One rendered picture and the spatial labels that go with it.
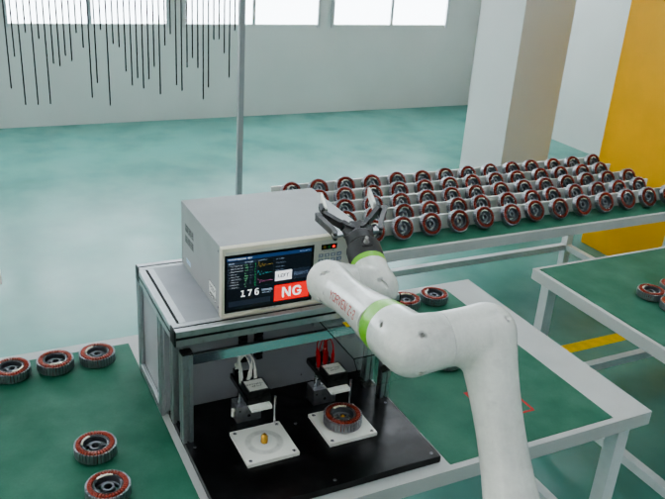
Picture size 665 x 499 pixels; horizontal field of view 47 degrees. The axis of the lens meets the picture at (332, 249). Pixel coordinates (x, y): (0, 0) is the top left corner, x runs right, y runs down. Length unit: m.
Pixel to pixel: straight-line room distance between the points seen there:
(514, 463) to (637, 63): 4.33
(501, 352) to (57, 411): 1.39
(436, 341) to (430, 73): 8.44
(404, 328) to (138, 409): 1.15
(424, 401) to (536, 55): 3.78
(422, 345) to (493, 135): 4.59
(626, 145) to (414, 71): 4.46
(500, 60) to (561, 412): 3.74
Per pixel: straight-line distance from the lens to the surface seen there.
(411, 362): 1.44
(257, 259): 2.05
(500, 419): 1.54
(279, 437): 2.21
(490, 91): 5.97
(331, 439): 2.22
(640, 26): 5.63
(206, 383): 2.33
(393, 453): 2.21
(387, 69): 9.46
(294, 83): 8.94
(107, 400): 2.44
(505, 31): 5.85
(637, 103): 5.62
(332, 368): 2.26
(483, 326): 1.50
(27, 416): 2.43
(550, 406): 2.57
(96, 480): 2.11
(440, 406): 2.46
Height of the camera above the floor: 2.13
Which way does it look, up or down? 23 degrees down
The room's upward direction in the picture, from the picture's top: 4 degrees clockwise
